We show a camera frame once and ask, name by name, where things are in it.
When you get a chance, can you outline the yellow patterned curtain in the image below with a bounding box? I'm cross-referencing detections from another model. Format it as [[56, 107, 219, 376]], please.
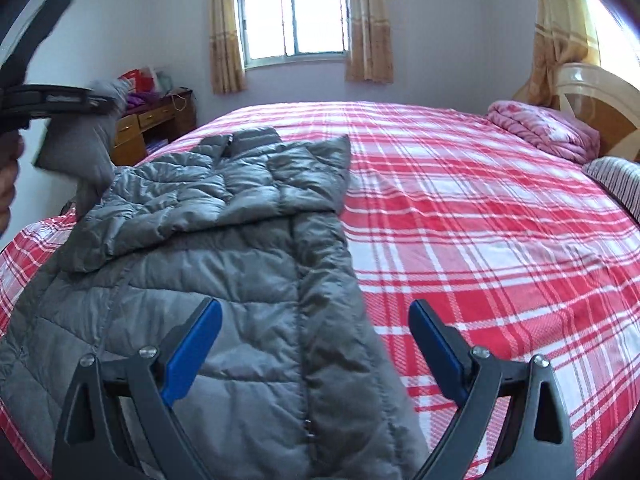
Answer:
[[209, 0, 247, 95], [512, 0, 601, 111], [346, 0, 395, 85]]

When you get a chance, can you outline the pink folded quilt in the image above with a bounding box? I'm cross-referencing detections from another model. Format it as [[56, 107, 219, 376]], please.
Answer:
[[486, 100, 601, 163]]

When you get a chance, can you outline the window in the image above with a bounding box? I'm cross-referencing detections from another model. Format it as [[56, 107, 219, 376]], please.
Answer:
[[235, 0, 351, 68]]

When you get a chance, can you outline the grey down jacket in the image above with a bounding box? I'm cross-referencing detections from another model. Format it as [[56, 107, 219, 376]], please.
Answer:
[[0, 77, 431, 480]]

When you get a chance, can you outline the red plaid bed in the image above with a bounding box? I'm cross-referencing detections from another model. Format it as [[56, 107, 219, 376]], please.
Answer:
[[0, 101, 640, 480]]

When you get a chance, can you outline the wooden desk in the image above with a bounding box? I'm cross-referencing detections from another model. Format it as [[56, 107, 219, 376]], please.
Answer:
[[111, 89, 198, 167]]

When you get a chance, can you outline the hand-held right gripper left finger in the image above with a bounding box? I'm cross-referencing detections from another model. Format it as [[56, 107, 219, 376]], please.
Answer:
[[52, 297, 223, 480]]

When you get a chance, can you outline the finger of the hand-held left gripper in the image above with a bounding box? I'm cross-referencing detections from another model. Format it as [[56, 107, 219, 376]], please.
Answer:
[[2, 85, 118, 117]]

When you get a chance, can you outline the cream wooden headboard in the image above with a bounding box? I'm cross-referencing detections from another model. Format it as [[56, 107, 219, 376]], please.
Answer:
[[552, 62, 640, 163]]

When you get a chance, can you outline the person's left hand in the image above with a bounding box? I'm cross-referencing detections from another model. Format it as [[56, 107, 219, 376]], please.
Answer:
[[0, 135, 23, 238]]

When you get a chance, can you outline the striped pillow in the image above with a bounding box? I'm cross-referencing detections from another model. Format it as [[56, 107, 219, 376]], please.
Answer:
[[582, 156, 640, 221]]

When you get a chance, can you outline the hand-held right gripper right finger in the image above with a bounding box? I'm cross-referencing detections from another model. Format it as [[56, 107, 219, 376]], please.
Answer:
[[407, 299, 576, 480]]

